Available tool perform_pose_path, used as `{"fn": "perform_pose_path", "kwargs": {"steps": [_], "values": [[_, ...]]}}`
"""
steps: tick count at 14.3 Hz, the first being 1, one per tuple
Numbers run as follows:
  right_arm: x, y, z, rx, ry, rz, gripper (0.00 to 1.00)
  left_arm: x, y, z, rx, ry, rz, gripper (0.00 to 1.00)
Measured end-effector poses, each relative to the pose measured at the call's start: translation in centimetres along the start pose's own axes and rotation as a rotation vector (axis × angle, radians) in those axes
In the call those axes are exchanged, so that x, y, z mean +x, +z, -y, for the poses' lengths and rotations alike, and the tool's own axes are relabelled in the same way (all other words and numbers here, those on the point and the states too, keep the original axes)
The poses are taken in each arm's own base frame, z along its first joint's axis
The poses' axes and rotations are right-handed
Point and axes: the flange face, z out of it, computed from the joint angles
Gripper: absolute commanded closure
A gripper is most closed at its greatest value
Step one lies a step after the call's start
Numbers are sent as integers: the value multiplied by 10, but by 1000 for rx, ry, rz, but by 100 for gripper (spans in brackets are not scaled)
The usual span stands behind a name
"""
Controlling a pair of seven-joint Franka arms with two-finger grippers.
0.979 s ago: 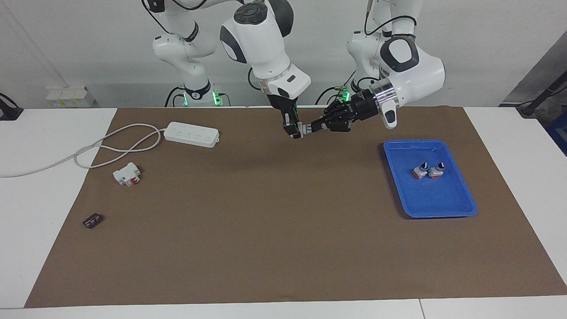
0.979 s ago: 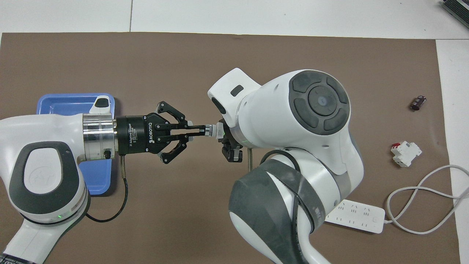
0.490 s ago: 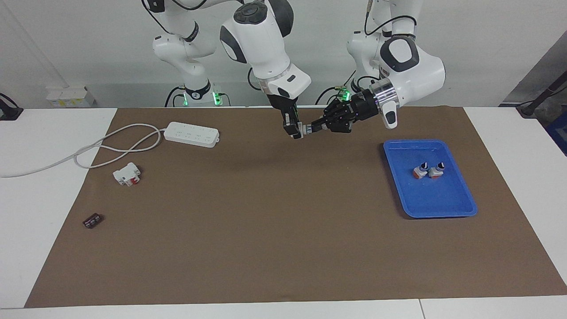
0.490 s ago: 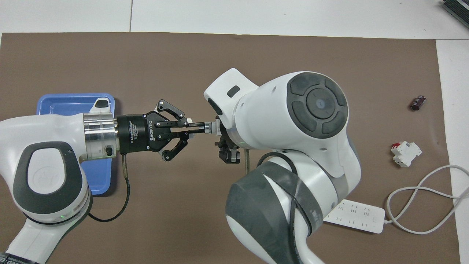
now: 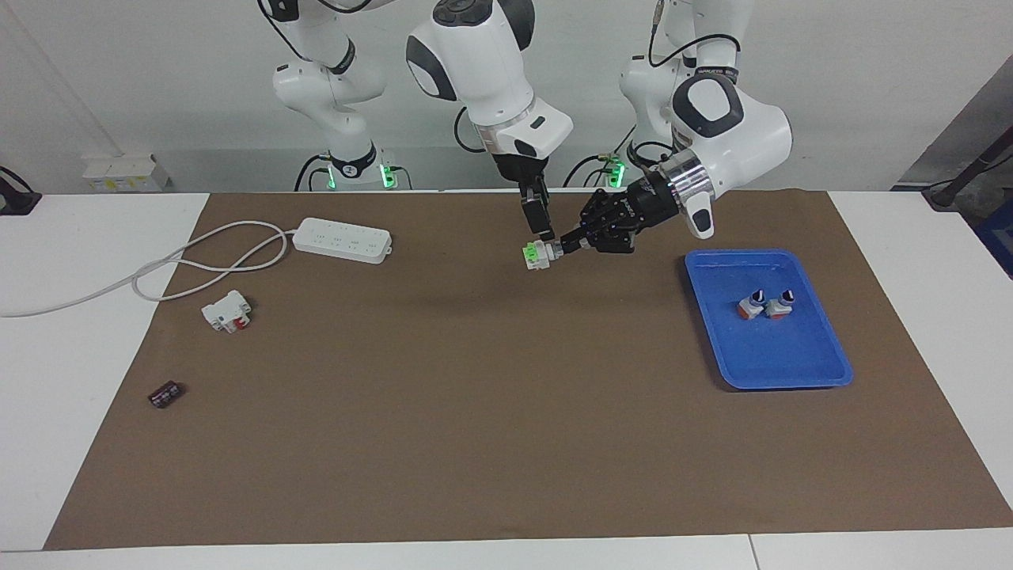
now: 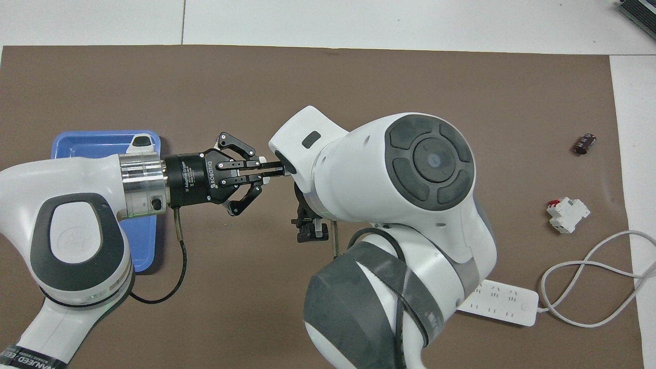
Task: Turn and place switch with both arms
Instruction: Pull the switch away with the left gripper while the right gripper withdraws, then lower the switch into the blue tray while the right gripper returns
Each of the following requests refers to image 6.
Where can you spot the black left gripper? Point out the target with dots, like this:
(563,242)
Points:
(189,179)

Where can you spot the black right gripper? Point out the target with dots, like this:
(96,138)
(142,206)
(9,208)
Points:
(300,207)

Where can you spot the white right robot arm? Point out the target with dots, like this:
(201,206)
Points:
(410,215)

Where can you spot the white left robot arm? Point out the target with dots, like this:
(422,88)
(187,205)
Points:
(51,179)

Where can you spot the brown table mat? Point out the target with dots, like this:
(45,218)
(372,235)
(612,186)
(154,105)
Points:
(256,92)

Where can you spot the blue plastic tray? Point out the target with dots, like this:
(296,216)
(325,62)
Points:
(92,146)

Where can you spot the white power strip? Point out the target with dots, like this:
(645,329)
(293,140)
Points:
(512,305)

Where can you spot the white circuit breaker red lever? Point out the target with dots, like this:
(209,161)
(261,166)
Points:
(568,214)

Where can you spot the small dark cylindrical capacitor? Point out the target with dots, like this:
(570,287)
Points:
(584,144)

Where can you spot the grey ribbed device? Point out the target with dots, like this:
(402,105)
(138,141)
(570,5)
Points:
(640,10)

